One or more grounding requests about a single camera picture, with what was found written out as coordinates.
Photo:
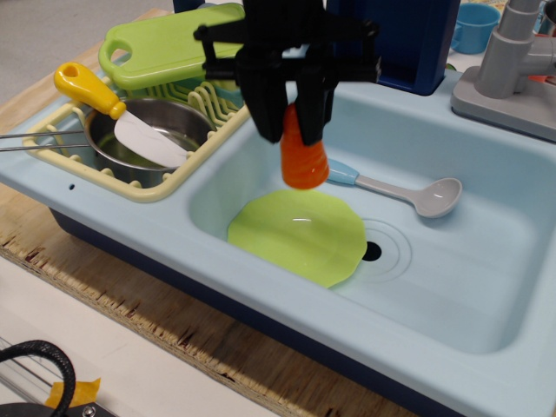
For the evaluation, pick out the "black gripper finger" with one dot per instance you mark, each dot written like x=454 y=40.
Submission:
x=314 y=102
x=263 y=88

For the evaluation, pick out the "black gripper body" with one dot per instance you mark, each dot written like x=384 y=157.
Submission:
x=342 y=47

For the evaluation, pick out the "orange toy carrot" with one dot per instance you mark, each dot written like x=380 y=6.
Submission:
x=302 y=166

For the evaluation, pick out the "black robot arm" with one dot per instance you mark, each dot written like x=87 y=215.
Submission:
x=282 y=8

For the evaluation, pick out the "green plastic plate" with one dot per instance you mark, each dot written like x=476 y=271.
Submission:
x=308 y=233

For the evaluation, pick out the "teal utensil in rack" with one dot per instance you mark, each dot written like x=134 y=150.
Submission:
x=223 y=89

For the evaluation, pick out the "green cutting board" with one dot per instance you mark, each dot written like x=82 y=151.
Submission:
x=161 y=50

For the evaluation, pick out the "dark blue backsplash panel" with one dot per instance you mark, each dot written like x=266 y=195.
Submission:
x=413 y=41

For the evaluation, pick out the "blue toy cup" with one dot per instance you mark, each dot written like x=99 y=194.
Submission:
x=474 y=25

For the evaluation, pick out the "steel pot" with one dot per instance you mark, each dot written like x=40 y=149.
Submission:
x=136 y=155

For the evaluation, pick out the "grey toy faucet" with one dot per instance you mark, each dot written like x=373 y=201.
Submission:
x=501 y=91

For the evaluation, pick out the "cream dish rack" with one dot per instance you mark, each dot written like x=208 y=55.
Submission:
x=56 y=137

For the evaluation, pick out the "light blue toy sink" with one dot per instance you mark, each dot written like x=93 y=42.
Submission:
x=466 y=314

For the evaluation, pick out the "yellow tape piece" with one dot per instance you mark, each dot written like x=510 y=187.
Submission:
x=85 y=392

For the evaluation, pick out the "yellow handled toy knife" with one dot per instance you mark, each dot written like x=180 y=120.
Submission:
x=80 y=83

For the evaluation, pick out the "blue handled grey ladle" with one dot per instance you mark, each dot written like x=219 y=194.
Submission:
x=434 y=201

